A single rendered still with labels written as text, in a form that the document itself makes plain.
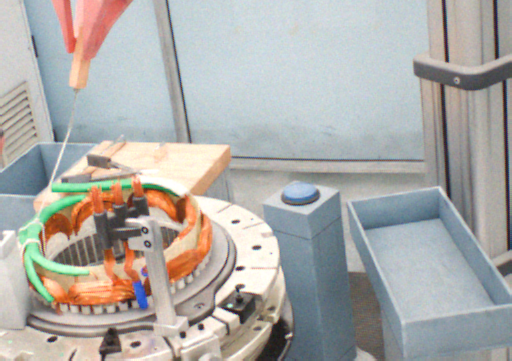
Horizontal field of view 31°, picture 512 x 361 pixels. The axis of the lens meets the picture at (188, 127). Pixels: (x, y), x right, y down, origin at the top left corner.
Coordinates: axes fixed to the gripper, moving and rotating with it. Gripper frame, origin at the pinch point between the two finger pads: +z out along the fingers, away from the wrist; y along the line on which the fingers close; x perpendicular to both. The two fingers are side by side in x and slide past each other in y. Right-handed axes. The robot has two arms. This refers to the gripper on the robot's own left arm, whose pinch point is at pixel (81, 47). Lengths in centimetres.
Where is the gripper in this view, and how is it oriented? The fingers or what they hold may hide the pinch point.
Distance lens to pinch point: 84.1
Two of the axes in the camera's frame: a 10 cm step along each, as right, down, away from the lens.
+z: -2.2, 8.8, 4.2
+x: 4.5, -2.9, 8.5
